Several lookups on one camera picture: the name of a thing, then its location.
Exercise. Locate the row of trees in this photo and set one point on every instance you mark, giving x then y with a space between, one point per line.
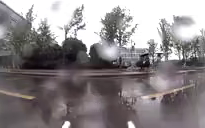
116 26

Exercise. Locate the grey building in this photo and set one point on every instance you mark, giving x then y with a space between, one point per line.
3 20

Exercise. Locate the raised kerb strip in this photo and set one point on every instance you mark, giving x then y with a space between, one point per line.
76 72

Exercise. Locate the dark bushes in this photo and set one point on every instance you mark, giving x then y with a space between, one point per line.
56 55

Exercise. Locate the robot's own part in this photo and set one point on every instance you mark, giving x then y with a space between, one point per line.
66 124
131 124

